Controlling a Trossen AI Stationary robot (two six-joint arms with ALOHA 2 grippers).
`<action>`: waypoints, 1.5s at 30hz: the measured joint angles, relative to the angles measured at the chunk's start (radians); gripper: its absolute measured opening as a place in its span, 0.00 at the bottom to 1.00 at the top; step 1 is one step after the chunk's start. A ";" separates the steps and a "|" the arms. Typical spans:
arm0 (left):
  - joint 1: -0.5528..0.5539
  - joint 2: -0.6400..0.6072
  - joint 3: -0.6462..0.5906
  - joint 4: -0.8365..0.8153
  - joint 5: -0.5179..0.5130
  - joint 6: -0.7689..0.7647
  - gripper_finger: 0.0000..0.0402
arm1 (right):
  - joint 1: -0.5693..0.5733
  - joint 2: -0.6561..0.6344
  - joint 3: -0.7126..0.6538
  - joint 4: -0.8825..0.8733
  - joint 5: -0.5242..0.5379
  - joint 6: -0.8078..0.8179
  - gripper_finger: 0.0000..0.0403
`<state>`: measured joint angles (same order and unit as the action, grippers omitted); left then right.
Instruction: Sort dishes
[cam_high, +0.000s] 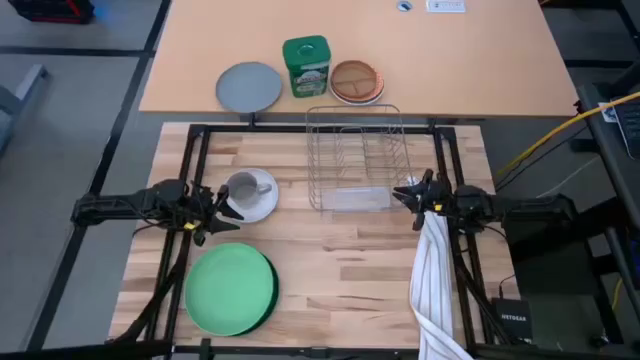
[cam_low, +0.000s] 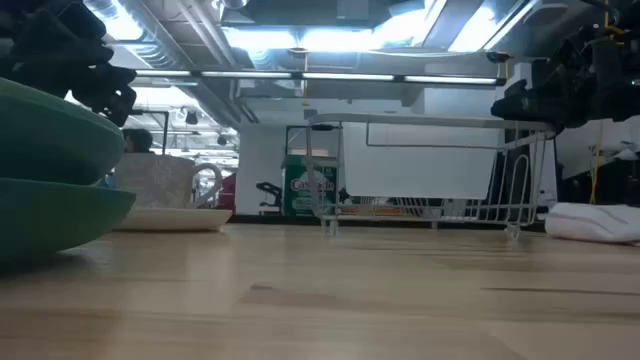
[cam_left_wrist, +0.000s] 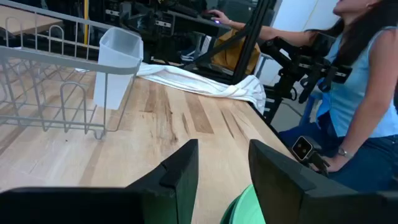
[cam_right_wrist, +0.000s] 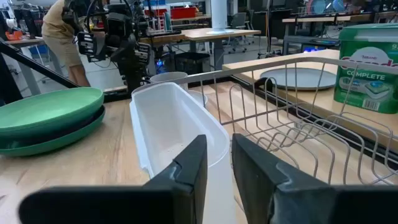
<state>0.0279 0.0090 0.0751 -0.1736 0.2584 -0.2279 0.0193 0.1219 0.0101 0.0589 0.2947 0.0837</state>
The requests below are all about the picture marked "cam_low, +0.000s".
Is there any person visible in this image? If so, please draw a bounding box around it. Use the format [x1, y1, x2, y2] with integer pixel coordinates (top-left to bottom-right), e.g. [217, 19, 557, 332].
[121, 128, 154, 155]

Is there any white wire dish rack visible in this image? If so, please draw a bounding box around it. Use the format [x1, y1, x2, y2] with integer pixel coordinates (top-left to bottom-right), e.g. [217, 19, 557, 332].
[304, 112, 557, 238]

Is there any red background cabinet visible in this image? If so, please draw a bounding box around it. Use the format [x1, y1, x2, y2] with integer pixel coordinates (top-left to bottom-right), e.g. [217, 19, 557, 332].
[218, 172, 237, 211]

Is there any teal plate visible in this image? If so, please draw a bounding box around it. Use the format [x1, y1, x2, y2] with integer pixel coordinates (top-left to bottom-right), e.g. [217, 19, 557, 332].
[0, 177, 137, 262]

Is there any black aluminium rig frame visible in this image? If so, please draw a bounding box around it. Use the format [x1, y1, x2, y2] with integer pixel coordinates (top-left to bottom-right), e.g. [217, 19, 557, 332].
[501, 62, 534, 221]

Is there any white striped towel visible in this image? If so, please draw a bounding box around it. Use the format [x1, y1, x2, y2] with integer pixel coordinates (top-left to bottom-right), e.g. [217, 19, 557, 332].
[544, 202, 640, 246]

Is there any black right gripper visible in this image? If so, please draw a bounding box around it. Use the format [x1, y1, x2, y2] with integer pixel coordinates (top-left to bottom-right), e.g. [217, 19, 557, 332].
[490, 24, 640, 134]

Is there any light green plate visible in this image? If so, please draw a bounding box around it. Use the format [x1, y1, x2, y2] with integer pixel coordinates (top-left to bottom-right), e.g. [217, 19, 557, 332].
[0, 77, 126, 186]

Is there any white saucer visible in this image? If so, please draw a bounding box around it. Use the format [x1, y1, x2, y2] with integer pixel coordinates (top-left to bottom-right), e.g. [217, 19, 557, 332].
[113, 207, 234, 232]

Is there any grey speckled mug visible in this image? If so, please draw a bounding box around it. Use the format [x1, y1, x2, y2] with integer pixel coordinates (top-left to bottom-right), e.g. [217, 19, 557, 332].
[113, 152, 224, 210]

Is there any LED light bar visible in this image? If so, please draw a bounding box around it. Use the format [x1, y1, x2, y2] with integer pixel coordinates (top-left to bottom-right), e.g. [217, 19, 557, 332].
[134, 68, 501, 86]

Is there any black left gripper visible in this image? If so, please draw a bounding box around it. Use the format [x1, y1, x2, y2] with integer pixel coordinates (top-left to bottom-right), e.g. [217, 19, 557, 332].
[0, 0, 137, 127]

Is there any green Cascade detergent tub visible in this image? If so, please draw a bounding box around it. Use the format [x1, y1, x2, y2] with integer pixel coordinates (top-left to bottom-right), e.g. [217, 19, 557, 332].
[281, 153, 339, 217]

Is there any yellow cable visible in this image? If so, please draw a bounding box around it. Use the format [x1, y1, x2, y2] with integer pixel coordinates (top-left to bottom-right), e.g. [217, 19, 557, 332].
[589, 0, 612, 204]

